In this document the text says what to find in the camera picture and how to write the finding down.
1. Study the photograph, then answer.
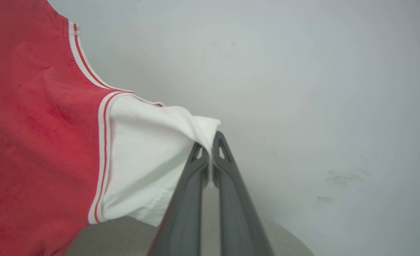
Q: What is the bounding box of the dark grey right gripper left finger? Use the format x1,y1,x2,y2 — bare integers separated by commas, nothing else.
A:
147,142,210,256

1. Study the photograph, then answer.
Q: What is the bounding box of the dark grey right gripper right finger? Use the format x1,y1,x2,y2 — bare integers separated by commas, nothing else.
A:
212,131,275,256

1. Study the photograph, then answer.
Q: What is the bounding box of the red t-shirt with white sleeves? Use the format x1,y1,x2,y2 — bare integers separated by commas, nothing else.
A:
0,0,221,256

